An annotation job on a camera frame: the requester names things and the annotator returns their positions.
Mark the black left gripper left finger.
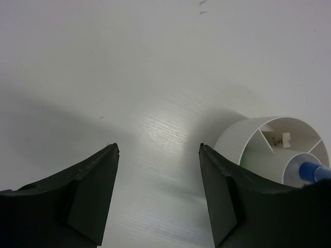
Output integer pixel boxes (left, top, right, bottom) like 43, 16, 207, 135
1, 143, 119, 247

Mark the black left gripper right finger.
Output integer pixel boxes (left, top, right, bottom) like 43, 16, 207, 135
199, 144, 330, 247

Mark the white round divided organizer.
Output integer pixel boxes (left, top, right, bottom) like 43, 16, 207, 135
214, 117, 330, 188

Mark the small beige eraser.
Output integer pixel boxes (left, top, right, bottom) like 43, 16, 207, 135
261, 130, 292, 148

